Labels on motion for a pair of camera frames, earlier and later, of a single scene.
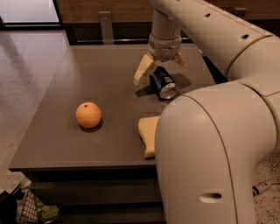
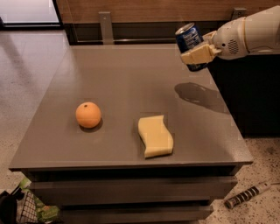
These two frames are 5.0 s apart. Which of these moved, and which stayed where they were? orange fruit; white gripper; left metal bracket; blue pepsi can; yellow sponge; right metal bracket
Moved: blue pepsi can; white gripper
Stayed: yellow sponge; left metal bracket; orange fruit; right metal bracket
